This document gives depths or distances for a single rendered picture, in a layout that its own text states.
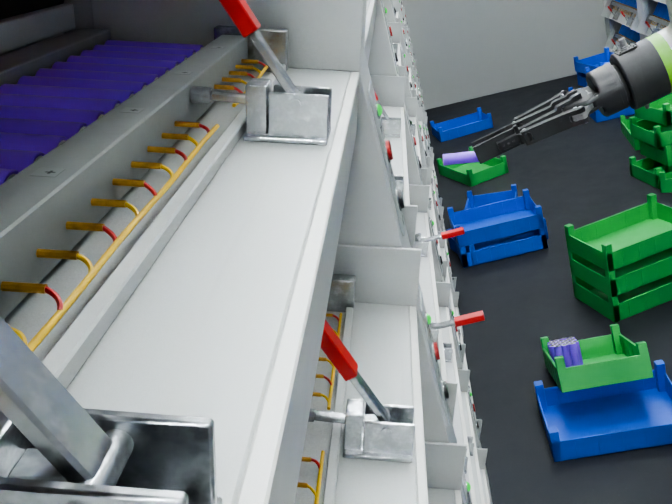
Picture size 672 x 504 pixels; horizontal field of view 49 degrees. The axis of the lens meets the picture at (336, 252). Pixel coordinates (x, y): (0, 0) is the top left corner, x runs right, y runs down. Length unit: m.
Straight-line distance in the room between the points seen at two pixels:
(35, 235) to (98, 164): 0.05
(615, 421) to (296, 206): 1.63
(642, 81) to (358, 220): 0.71
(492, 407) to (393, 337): 1.41
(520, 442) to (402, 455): 1.40
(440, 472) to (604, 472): 1.07
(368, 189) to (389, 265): 0.06
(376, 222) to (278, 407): 0.42
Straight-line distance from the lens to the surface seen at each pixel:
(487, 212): 2.82
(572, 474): 1.75
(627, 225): 2.39
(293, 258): 0.24
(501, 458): 1.81
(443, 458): 0.69
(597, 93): 1.21
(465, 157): 1.22
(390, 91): 1.26
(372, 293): 0.60
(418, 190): 1.31
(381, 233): 0.58
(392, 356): 0.54
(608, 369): 1.79
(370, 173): 0.56
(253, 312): 0.21
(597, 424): 1.86
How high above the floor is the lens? 1.16
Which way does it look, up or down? 22 degrees down
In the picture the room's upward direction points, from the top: 16 degrees counter-clockwise
